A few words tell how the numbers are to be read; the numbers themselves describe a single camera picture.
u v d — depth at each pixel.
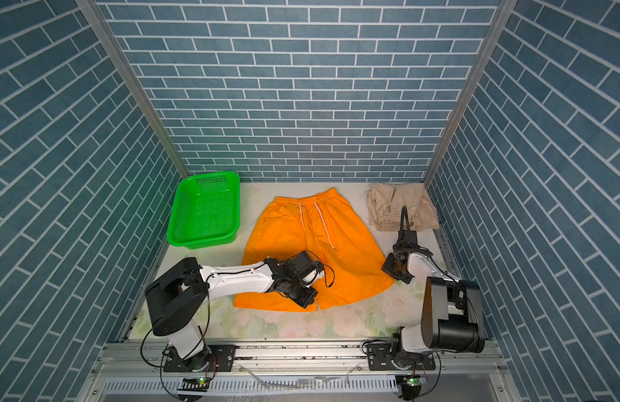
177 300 0.46
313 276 0.72
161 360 0.76
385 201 1.09
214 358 0.72
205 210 1.11
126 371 0.72
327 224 1.04
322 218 1.05
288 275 0.67
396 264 0.70
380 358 0.74
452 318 0.44
